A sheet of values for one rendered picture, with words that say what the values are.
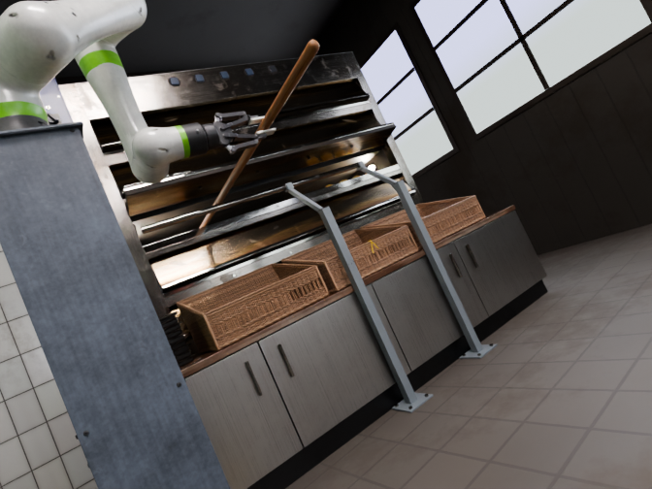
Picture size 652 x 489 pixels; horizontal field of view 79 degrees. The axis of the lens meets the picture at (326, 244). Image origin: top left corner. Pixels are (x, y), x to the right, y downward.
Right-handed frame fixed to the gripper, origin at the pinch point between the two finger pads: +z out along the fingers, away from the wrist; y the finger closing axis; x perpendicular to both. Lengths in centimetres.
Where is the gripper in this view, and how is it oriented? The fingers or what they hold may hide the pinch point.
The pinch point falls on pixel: (262, 126)
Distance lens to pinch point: 135.1
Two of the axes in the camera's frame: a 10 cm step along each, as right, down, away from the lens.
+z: 7.9, -3.2, 5.1
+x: 4.5, -2.6, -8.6
